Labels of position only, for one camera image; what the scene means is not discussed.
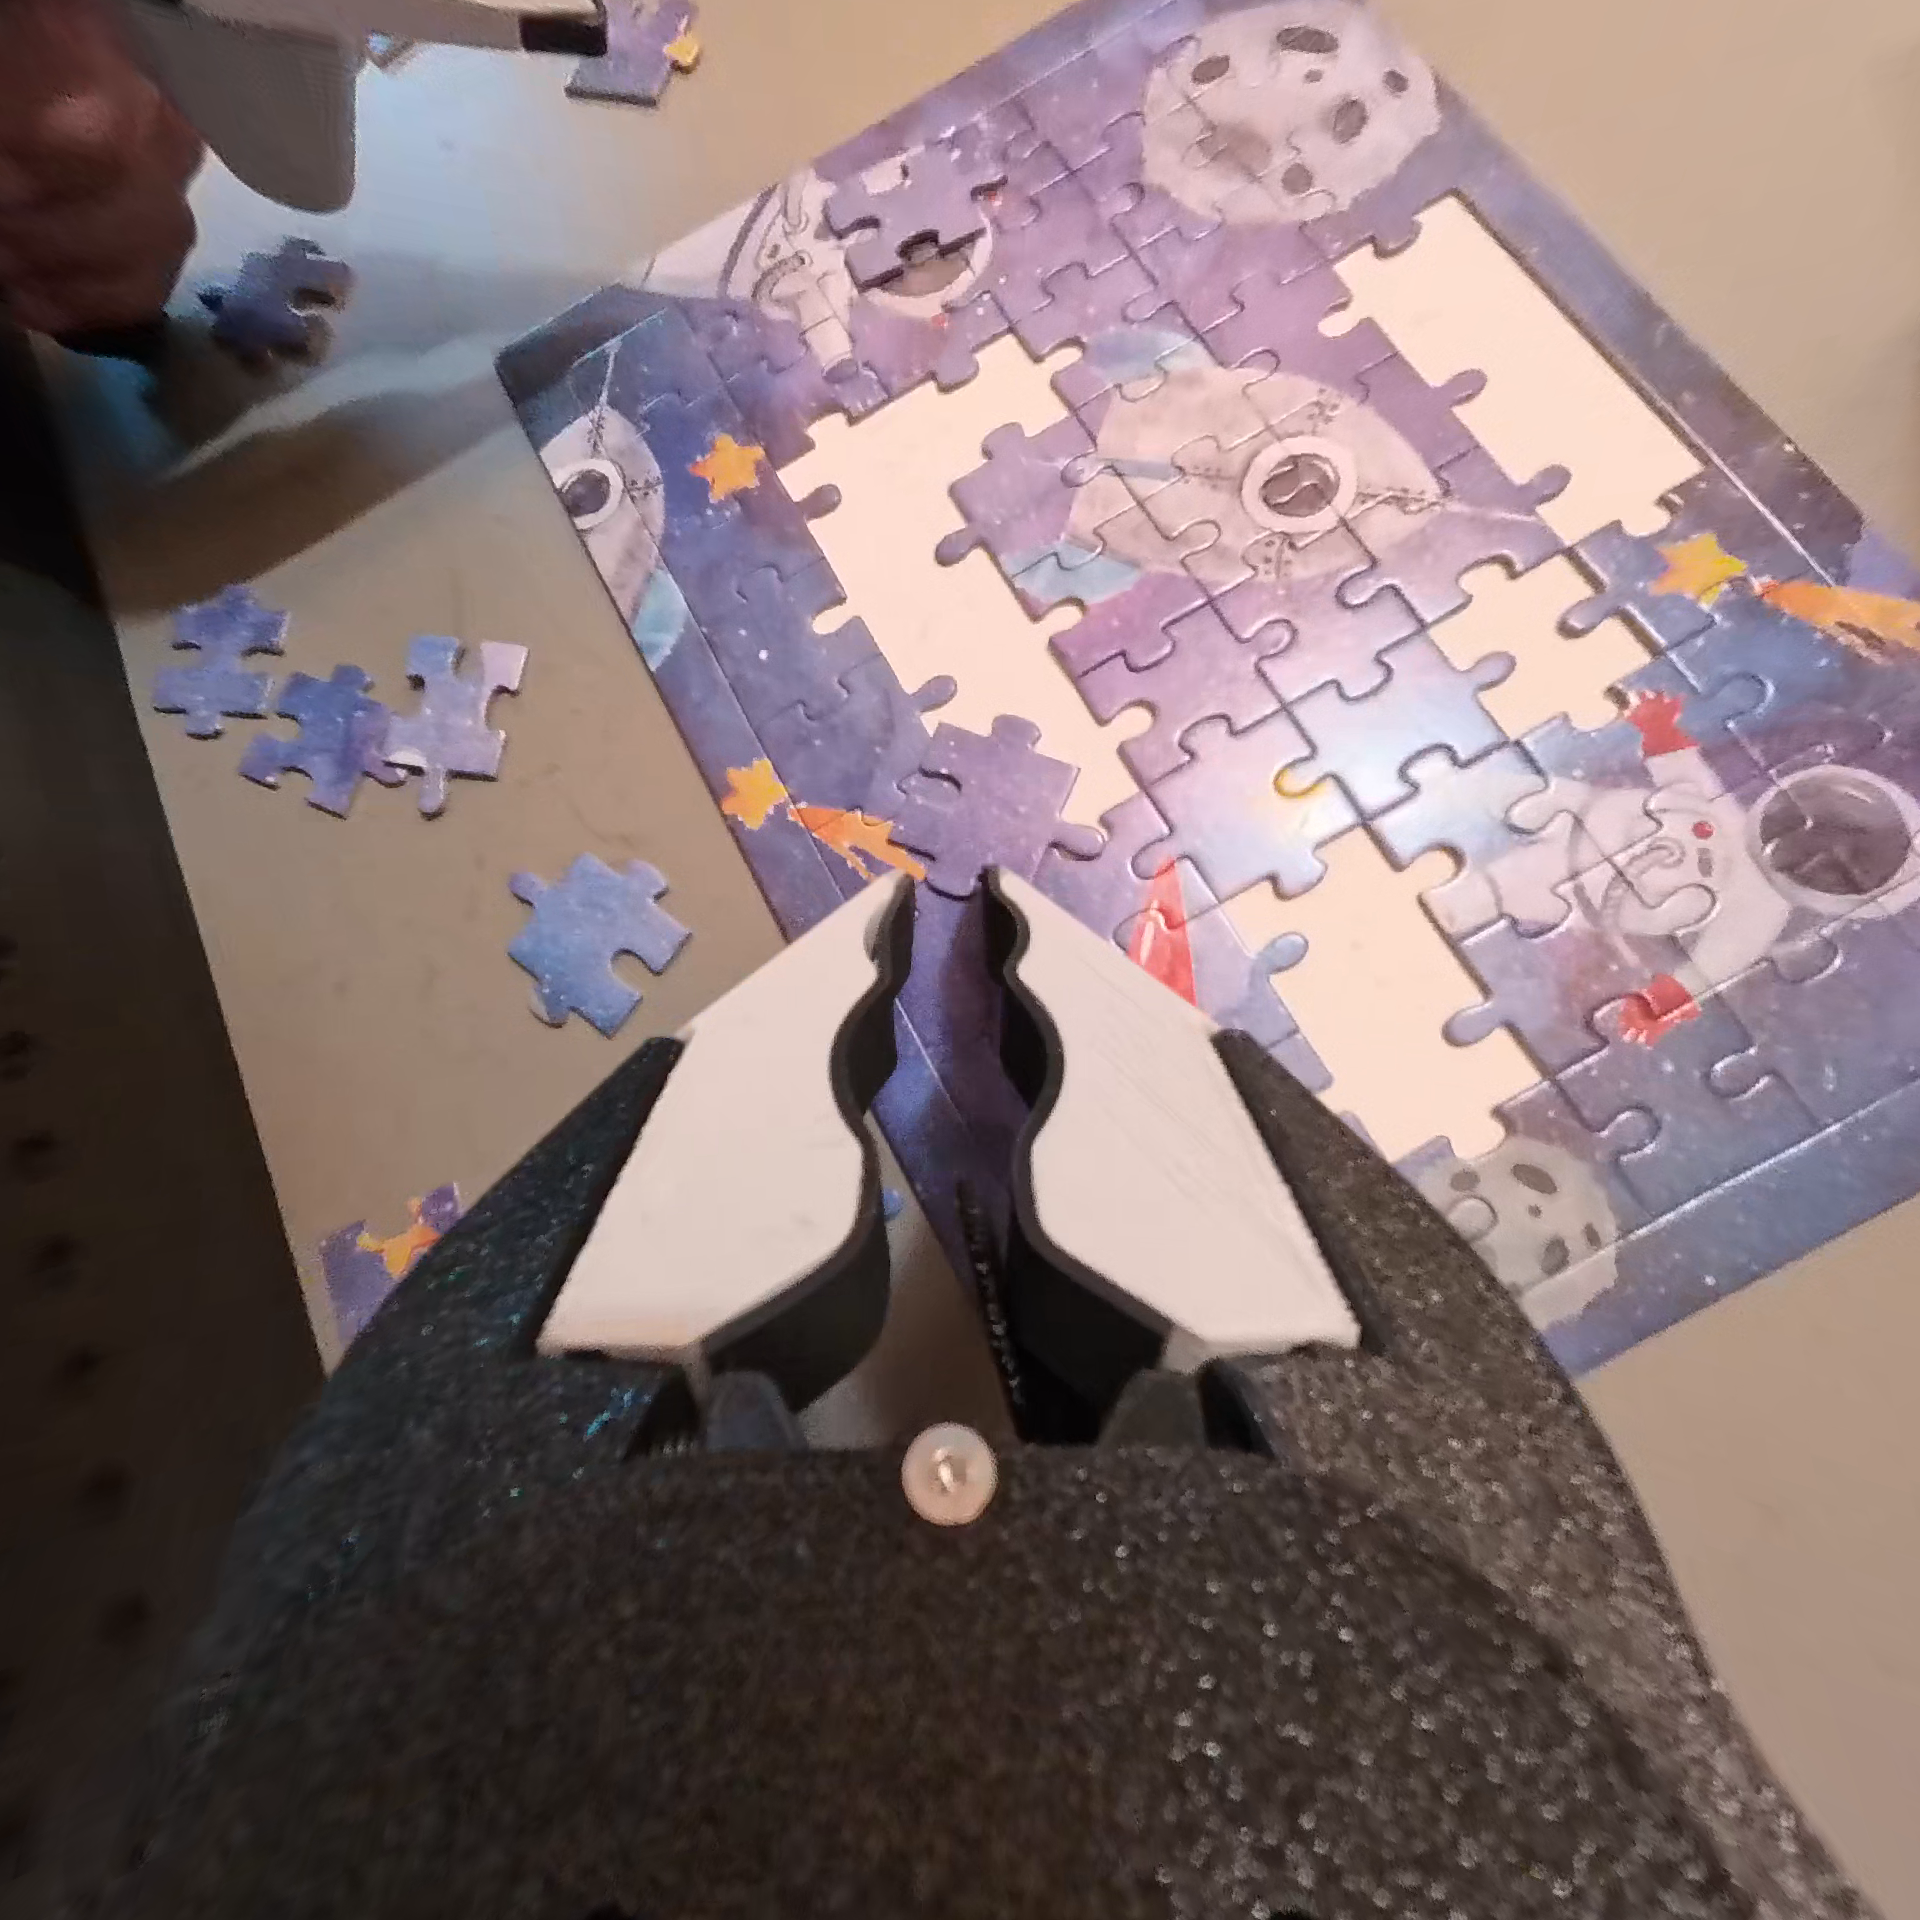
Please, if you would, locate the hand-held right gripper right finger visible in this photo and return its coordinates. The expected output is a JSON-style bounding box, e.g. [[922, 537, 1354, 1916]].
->
[[978, 866, 1365, 1431]]

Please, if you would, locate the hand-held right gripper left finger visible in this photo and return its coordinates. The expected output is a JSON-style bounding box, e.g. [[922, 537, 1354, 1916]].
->
[[537, 873, 921, 1415]]

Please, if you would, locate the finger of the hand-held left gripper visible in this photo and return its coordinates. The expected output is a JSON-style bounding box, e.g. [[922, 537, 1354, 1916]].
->
[[141, 0, 361, 212], [223, 0, 607, 57]]

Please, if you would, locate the blue jigsaw piece orange corner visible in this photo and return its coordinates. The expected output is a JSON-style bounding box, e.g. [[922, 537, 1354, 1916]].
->
[[562, 0, 704, 110]]

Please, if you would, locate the blue jigsaw puzzle piece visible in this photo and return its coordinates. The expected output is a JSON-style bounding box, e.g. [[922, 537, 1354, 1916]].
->
[[150, 583, 295, 740], [193, 239, 358, 368], [505, 852, 694, 1041], [237, 664, 414, 818], [896, 718, 1104, 899], [822, 143, 1009, 295], [381, 634, 530, 818]]

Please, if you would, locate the space jigsaw puzzle board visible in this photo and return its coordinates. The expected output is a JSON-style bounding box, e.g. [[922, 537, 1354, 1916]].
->
[[495, 0, 1920, 1375]]

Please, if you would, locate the beige desk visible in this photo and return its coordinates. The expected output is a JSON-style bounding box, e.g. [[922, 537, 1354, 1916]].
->
[[0, 0, 1920, 1920]]

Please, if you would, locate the person's left hand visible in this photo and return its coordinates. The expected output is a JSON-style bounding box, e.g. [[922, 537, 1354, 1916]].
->
[[0, 0, 204, 358]]

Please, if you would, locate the blue jigsaw piece orange mark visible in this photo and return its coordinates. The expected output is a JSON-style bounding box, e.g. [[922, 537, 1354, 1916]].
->
[[317, 1183, 466, 1354]]

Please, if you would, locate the black perforated pad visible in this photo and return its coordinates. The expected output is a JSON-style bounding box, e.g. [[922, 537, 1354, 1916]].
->
[[0, 330, 332, 1920]]

